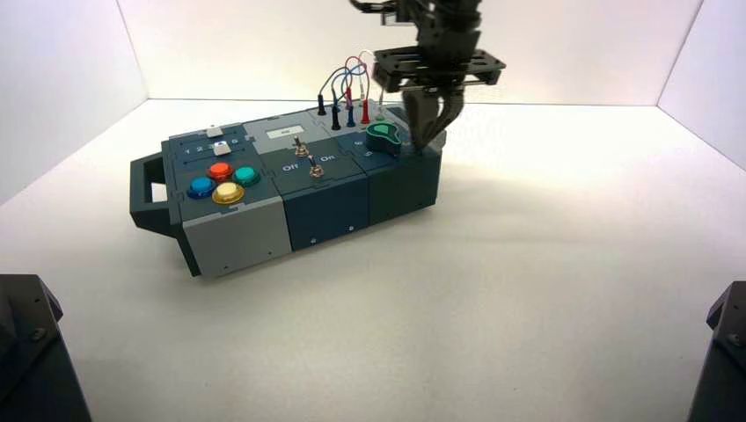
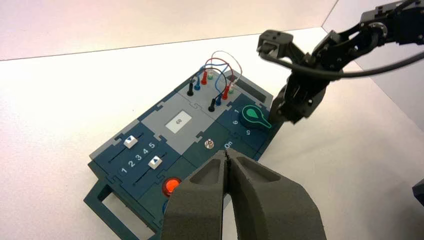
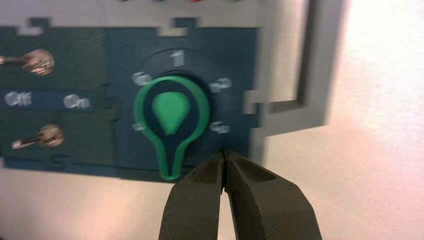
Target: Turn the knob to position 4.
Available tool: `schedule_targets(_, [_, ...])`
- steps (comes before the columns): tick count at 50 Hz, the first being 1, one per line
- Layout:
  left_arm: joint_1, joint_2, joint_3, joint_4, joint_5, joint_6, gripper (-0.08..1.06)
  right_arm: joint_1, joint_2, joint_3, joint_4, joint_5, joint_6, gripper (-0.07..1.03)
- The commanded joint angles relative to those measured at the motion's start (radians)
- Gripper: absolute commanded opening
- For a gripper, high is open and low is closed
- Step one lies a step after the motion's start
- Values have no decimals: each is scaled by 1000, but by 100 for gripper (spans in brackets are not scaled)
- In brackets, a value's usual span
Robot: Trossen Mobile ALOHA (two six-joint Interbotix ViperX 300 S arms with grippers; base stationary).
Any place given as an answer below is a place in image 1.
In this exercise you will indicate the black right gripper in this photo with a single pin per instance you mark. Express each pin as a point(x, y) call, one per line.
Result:
point(443, 67)

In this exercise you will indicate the green rotary knob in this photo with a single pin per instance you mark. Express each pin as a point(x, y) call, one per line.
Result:
point(382, 140)

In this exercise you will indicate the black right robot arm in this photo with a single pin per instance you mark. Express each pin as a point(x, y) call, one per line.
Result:
point(449, 13)

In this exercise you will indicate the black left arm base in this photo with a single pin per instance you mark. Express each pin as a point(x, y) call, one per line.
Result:
point(35, 361)

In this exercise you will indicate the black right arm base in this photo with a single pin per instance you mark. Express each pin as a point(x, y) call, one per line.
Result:
point(722, 361)

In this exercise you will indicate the small white display screen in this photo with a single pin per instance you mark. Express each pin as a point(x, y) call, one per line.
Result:
point(285, 132)

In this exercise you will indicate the teal push button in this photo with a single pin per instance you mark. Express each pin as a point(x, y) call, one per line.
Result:
point(247, 176)

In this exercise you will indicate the white slider cap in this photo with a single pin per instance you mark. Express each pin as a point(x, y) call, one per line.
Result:
point(220, 149)
point(214, 131)

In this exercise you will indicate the yellow push button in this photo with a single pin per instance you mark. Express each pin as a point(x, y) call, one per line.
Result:
point(228, 193)

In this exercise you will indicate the red push button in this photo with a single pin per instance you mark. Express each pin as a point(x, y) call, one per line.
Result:
point(220, 170)

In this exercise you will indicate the blue grey control box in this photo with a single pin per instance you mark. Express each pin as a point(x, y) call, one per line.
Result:
point(233, 233)

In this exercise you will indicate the blue push button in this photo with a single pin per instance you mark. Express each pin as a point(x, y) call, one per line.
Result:
point(201, 187)

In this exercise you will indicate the metal toggle switch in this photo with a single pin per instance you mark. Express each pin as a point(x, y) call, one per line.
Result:
point(301, 147)
point(316, 168)

